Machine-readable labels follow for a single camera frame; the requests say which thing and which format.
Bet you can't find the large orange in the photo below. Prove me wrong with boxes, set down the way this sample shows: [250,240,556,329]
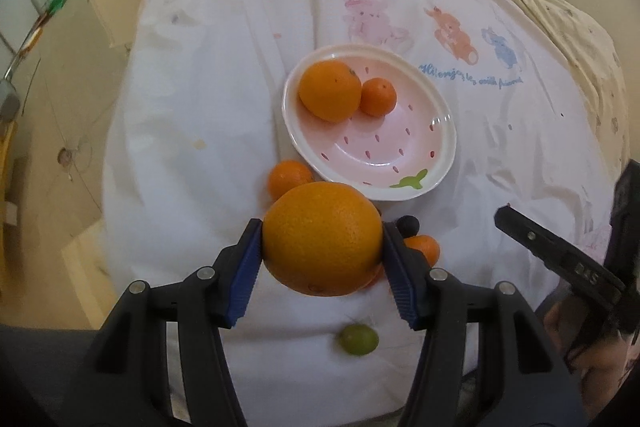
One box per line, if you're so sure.
[262,182,384,298]
[298,60,362,124]

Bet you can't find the white cartoon-print blanket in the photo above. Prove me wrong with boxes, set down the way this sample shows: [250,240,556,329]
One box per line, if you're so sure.
[102,0,631,423]

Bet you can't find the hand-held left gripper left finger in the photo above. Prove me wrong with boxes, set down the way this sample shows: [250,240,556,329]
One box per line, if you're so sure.
[65,218,266,427]

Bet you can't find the pink strawberry-pattern plate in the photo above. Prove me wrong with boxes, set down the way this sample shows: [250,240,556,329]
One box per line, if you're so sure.
[281,43,458,202]

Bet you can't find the small tangerine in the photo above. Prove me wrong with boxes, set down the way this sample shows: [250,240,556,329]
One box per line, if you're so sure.
[404,234,441,269]
[360,78,398,118]
[268,160,315,202]

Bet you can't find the green lime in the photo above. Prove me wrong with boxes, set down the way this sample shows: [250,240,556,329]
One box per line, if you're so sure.
[339,324,379,356]

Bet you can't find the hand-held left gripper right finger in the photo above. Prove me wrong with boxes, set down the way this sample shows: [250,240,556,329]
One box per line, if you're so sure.
[382,217,588,427]

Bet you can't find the person's right hand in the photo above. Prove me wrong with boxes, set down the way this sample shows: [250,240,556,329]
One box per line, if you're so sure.
[544,294,640,390]

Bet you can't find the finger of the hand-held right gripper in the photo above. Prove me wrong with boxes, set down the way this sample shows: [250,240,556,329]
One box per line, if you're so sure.
[494,205,627,309]

